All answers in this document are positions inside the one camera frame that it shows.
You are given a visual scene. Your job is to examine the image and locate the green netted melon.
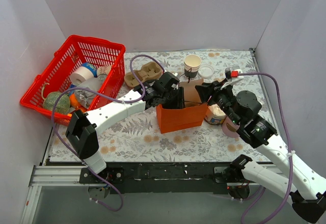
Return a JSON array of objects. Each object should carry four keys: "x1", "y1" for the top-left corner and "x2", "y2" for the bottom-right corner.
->
[{"x1": 42, "y1": 92, "x2": 71, "y2": 114}]

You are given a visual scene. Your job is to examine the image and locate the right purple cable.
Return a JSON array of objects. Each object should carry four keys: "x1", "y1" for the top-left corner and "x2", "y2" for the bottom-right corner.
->
[{"x1": 236, "y1": 72, "x2": 293, "y2": 224}]

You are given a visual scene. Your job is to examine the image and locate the floral table mat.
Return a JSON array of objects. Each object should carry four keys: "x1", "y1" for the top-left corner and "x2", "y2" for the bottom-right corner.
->
[{"x1": 47, "y1": 50, "x2": 285, "y2": 163}]

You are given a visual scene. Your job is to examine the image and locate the orange paper bag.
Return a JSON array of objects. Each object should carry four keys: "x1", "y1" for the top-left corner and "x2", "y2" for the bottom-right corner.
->
[{"x1": 156, "y1": 78, "x2": 208, "y2": 134}]

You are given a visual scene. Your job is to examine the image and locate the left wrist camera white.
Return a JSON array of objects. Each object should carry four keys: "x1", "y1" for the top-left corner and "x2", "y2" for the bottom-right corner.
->
[{"x1": 172, "y1": 73, "x2": 180, "y2": 89}]

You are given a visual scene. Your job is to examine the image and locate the napkin filled paper tub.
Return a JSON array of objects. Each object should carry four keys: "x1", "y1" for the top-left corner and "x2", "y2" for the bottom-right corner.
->
[{"x1": 204, "y1": 104, "x2": 226, "y2": 125}]

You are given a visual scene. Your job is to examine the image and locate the beige printed pouch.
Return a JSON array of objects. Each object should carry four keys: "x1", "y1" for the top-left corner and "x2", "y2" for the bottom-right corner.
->
[{"x1": 97, "y1": 65, "x2": 112, "y2": 76}]

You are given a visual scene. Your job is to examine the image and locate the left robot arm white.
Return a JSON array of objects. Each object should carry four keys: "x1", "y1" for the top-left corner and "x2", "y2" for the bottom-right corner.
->
[{"x1": 65, "y1": 72, "x2": 180, "y2": 183}]

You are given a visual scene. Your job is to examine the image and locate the grey crumpled paper bag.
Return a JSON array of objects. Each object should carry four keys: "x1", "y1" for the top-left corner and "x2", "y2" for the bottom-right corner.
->
[{"x1": 74, "y1": 77, "x2": 103, "y2": 108}]

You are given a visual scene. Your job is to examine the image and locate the red plastic basket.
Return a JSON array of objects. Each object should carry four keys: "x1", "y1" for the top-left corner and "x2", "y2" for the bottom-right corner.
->
[{"x1": 20, "y1": 35, "x2": 126, "y2": 118}]

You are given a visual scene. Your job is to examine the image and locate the stack of paper cups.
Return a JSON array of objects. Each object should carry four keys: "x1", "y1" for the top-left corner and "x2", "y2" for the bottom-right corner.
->
[{"x1": 184, "y1": 54, "x2": 202, "y2": 79}]

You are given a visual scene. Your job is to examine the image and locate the orange fruit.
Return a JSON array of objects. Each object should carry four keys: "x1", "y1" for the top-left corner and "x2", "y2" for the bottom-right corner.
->
[{"x1": 69, "y1": 94, "x2": 81, "y2": 108}]

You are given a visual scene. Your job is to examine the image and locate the cardboard cup carrier stack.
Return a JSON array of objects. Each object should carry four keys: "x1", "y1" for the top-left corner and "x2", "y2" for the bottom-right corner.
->
[{"x1": 124, "y1": 62, "x2": 163, "y2": 88}]

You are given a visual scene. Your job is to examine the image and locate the silver tin can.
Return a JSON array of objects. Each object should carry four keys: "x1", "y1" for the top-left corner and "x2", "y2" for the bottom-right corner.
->
[{"x1": 97, "y1": 74, "x2": 107, "y2": 81}]

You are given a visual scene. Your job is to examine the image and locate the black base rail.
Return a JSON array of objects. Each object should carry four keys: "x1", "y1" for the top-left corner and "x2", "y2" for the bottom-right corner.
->
[{"x1": 79, "y1": 162, "x2": 255, "y2": 194}]

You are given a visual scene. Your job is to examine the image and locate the pink cup holder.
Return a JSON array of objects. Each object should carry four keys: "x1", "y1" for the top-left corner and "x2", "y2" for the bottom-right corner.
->
[{"x1": 222, "y1": 120, "x2": 239, "y2": 138}]

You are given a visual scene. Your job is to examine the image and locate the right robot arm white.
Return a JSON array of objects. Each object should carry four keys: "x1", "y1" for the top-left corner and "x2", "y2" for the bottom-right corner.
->
[{"x1": 195, "y1": 81, "x2": 325, "y2": 223}]

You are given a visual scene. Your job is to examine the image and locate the toilet paper roll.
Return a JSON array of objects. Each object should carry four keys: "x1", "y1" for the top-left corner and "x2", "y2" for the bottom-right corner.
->
[{"x1": 69, "y1": 66, "x2": 94, "y2": 86}]

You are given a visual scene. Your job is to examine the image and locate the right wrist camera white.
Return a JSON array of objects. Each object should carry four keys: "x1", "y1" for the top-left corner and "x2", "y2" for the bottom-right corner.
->
[{"x1": 221, "y1": 66, "x2": 243, "y2": 89}]

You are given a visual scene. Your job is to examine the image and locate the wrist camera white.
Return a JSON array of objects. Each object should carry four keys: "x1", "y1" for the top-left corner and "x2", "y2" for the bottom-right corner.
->
[
  {"x1": 221, "y1": 66, "x2": 243, "y2": 89},
  {"x1": 172, "y1": 73, "x2": 180, "y2": 89}
]

